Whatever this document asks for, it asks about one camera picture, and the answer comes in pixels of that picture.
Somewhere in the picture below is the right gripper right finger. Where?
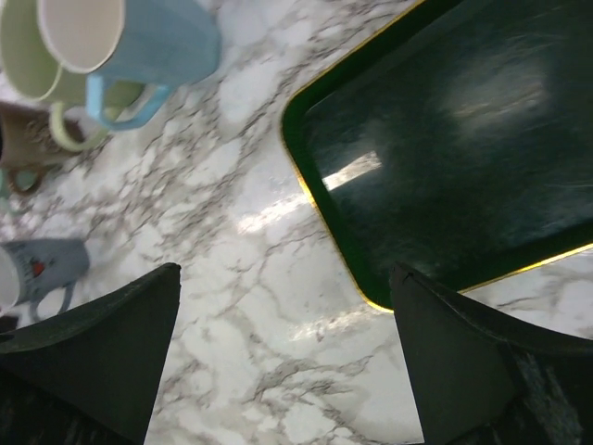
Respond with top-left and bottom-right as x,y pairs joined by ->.
390,263 -> 592,444

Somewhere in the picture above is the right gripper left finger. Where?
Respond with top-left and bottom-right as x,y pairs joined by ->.
1,263 -> 181,444

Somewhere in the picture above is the grey blue mug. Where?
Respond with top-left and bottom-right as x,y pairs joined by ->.
1,238 -> 91,323

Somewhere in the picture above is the brown patterned mug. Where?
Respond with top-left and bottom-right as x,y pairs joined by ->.
1,102 -> 76,196

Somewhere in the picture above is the sage green mug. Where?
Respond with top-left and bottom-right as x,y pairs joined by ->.
0,0 -> 145,153

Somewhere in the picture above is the light blue mug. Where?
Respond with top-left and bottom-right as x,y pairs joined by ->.
36,0 -> 222,132

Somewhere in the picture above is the teal green mug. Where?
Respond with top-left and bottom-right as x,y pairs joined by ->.
1,169 -> 42,215

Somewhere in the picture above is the dark green tray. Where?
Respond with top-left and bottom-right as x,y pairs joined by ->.
281,1 -> 592,311

